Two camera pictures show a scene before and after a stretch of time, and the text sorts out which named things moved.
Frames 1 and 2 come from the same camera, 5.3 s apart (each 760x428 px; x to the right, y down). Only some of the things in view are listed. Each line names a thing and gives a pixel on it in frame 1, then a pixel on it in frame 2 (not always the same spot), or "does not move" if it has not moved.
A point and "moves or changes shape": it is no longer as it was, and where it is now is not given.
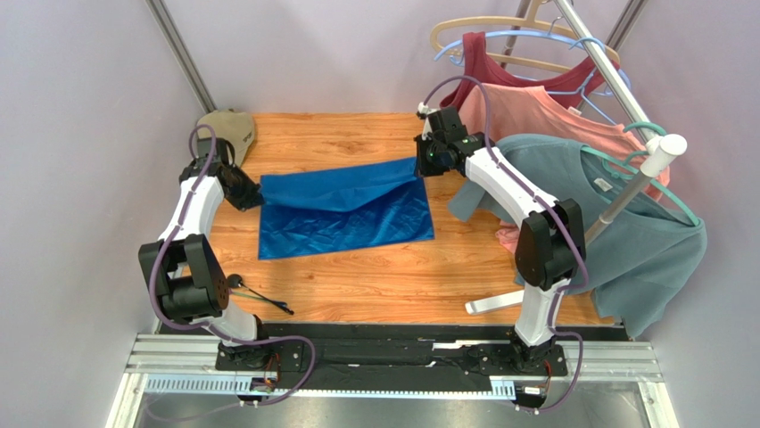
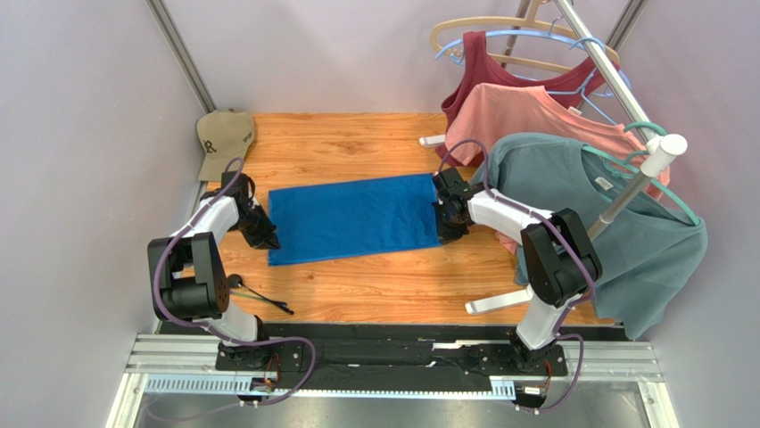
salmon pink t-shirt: x=509 y=110 does not move
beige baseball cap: x=236 y=127 does not move
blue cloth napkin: x=348 y=209 moves or changes shape
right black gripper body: x=425 y=159 to x=448 y=219
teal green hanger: x=622 y=168 does not move
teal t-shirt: x=638 y=247 does not move
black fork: x=245 y=295 does not move
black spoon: x=235 y=281 does not move
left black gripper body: x=245 y=192 to x=257 y=228
